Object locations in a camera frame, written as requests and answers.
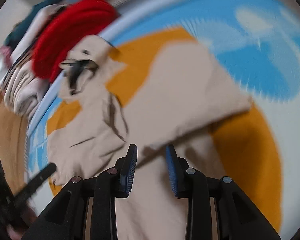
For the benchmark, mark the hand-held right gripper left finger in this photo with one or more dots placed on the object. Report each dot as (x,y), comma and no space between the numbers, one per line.
(128,172)

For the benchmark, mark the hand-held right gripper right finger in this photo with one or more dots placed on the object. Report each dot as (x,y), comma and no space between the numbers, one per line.
(172,170)

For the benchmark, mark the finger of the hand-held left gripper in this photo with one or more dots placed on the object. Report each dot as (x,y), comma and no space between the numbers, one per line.
(40,177)

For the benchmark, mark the beige and mustard garment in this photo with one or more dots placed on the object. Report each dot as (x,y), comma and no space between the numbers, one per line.
(177,92)

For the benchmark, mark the cream folded blanket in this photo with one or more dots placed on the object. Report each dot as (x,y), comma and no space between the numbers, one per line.
(22,90)

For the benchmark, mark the teal cloth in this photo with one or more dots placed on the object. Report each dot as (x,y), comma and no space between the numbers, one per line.
(17,33)

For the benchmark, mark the white and blue printed bedsheet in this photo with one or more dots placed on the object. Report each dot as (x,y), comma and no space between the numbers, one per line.
(265,55)

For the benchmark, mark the red knitted blanket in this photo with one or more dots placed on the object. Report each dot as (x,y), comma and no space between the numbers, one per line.
(72,30)

